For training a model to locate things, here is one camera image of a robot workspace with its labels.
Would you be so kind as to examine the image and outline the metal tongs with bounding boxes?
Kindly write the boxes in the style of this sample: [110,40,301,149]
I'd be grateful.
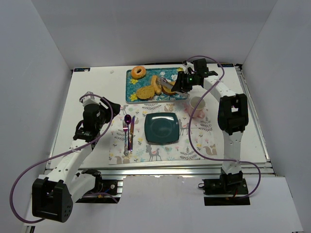
[159,77,190,99]

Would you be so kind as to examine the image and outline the long bread roll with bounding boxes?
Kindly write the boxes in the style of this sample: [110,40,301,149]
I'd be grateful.
[151,75,162,95]

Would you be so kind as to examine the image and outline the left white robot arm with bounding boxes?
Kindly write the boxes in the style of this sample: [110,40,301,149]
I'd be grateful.
[32,94,121,222]

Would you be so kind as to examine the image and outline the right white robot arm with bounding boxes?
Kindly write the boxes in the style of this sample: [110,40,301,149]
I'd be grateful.
[172,71,249,185]

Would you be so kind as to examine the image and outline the right bread slice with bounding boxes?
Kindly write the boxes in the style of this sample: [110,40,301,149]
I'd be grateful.
[162,81,176,95]

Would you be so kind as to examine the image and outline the bread slice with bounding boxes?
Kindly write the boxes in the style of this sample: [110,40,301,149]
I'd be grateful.
[162,81,176,95]
[136,85,155,100]

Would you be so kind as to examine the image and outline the left bread slice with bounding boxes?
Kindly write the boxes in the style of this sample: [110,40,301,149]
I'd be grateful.
[136,85,155,100]

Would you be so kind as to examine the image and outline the purple spoon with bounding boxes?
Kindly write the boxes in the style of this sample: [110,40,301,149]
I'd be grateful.
[124,114,132,150]

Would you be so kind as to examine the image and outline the iridescent knife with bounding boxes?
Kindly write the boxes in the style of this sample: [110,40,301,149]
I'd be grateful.
[129,116,135,151]

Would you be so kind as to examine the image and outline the iridescent fork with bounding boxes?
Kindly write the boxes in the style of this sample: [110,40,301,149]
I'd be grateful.
[123,120,128,156]

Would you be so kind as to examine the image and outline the teal floral tray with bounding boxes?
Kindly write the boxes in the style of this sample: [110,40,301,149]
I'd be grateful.
[125,67,187,103]

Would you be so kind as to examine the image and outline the pink mug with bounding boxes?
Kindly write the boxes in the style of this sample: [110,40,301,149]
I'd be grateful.
[188,97,206,118]

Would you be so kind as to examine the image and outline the bagel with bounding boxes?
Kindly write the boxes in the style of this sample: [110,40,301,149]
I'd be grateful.
[131,66,146,80]

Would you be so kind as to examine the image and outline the dark green square plate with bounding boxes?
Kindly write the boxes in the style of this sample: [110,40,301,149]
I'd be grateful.
[144,112,180,145]

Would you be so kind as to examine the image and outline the animal pattern placemat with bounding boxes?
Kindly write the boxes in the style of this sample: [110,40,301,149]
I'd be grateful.
[108,102,217,165]

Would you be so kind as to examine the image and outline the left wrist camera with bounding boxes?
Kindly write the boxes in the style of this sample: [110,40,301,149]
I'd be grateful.
[79,91,99,107]

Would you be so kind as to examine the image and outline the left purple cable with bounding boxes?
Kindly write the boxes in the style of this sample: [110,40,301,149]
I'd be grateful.
[9,94,120,223]

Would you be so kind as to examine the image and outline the purple cable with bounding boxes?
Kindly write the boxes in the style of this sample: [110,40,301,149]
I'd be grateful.
[183,55,261,197]
[9,94,120,223]

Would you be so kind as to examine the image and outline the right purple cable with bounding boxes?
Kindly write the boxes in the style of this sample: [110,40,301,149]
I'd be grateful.
[183,55,261,197]

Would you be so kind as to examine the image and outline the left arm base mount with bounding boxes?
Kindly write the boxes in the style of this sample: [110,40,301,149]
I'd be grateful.
[75,169,121,204]

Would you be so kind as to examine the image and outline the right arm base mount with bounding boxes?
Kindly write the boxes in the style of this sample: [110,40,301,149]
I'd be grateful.
[198,171,250,206]

